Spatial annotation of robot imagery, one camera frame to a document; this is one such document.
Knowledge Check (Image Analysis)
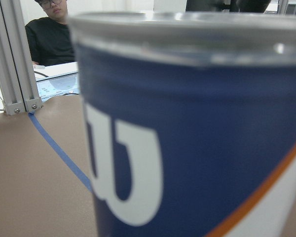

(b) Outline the aluminium corner frame post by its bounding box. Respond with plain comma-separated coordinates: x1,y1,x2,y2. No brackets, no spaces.
277,0,289,15

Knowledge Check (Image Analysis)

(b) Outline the Wilson tennis ball can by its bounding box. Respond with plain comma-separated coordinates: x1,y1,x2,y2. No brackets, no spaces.
69,12,296,237

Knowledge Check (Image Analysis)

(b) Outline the black computer monitor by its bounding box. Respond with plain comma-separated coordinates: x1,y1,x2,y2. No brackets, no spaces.
185,0,271,13

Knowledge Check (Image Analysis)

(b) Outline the blue teach pendant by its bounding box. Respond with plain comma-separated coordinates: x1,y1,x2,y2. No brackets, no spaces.
34,71,80,102

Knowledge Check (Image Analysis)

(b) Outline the person in black shirt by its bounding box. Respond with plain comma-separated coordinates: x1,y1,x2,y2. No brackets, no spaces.
25,0,75,66

